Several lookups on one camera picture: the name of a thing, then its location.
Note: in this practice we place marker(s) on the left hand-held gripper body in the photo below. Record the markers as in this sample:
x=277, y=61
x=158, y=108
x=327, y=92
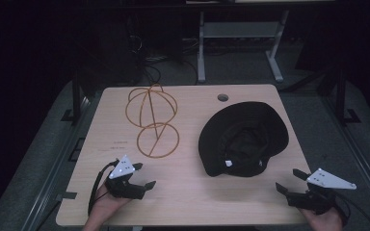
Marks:
x=122, y=187

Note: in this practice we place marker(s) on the person's left hand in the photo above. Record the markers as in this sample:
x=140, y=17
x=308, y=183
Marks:
x=106, y=207

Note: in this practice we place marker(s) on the metal side rail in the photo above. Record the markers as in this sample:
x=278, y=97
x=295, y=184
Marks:
x=359, y=154
x=49, y=179

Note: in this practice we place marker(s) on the grey metal stand frame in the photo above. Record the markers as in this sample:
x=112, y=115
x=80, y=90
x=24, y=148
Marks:
x=241, y=29

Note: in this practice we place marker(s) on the black bucket hat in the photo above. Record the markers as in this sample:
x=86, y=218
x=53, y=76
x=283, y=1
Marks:
x=237, y=122

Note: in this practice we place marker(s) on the black upright post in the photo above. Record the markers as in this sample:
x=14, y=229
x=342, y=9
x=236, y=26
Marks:
x=341, y=96
x=76, y=96

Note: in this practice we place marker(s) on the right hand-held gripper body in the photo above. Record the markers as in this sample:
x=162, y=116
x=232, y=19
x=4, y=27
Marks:
x=314, y=199

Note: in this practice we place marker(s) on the person's right hand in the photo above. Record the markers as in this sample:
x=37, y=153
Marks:
x=326, y=223

